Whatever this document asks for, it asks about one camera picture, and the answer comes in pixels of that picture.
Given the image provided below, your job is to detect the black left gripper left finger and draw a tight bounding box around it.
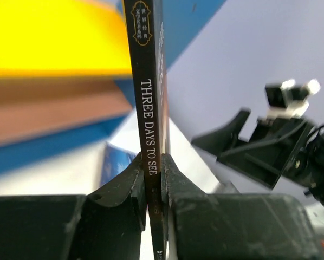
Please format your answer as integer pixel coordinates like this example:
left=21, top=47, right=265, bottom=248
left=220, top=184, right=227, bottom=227
left=0, top=156, right=146, bottom=259

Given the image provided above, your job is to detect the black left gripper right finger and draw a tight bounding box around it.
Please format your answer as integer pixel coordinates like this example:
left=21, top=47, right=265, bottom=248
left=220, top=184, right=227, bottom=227
left=162, top=154, right=324, bottom=259

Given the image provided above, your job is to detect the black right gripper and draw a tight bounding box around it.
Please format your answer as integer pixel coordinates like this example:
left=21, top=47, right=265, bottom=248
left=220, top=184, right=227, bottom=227
left=191, top=108, right=324, bottom=200

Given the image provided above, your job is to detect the Three Days To See book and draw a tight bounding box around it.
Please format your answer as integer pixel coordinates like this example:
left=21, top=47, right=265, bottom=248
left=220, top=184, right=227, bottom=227
left=122, top=0, right=170, bottom=259

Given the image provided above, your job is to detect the Jane Eyre blue book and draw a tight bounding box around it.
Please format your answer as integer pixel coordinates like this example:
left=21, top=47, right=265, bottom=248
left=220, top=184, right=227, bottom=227
left=100, top=143, right=136, bottom=186

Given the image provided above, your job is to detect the blue yellow wooden bookshelf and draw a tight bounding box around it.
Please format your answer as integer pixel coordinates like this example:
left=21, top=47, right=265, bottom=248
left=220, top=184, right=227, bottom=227
left=0, top=0, right=228, bottom=179

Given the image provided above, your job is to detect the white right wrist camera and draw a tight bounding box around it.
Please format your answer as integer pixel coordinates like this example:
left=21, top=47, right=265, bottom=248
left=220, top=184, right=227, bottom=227
left=265, top=79, right=321, bottom=119

